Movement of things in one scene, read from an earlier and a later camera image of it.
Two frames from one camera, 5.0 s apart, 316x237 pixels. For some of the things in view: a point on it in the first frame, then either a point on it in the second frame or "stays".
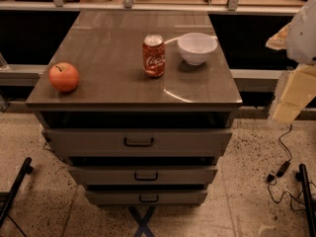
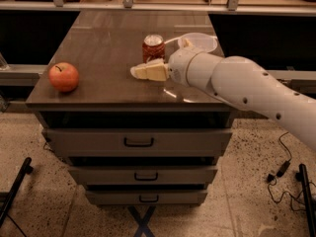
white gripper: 303,37 → 178,67
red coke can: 153,55 stays
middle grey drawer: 143,174 stays
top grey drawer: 138,142 stays
